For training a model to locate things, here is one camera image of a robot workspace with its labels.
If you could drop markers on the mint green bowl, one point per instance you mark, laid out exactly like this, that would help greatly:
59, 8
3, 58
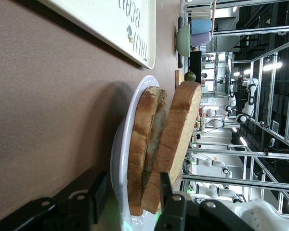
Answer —
183, 41

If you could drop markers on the cream bear print tray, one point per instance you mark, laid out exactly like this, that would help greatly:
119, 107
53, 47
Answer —
106, 21

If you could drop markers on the black panel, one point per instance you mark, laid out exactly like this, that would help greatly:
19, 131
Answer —
195, 63

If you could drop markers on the brown bread slice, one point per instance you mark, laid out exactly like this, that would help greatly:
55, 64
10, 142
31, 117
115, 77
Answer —
178, 134

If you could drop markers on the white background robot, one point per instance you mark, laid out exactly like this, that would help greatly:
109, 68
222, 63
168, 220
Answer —
221, 191
251, 89
214, 163

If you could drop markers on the lavender cup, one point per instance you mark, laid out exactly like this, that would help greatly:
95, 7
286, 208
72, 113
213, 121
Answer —
200, 39

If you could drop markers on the green avocado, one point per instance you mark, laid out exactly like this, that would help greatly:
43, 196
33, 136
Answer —
190, 76

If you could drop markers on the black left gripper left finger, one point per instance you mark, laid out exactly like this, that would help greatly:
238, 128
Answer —
69, 211

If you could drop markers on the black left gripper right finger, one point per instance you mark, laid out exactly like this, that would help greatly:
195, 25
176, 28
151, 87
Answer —
175, 209

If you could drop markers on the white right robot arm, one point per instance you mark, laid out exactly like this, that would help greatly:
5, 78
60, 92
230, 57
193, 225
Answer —
267, 213

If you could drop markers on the lavender round plate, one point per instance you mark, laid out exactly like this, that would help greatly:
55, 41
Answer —
120, 156

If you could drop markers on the blue cup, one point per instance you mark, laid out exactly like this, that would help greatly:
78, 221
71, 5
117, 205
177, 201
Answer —
201, 27

